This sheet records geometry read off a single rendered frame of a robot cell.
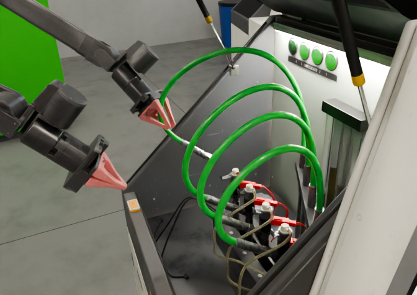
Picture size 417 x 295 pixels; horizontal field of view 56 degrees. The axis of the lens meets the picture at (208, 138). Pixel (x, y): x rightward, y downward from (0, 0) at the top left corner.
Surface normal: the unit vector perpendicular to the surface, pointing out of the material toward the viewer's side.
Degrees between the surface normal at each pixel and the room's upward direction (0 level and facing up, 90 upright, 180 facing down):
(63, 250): 0
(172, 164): 90
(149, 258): 0
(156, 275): 0
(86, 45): 69
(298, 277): 90
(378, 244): 76
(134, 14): 90
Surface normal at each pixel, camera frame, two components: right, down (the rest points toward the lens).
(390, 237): -0.91, -0.03
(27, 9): -0.07, 0.09
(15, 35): 0.54, 0.36
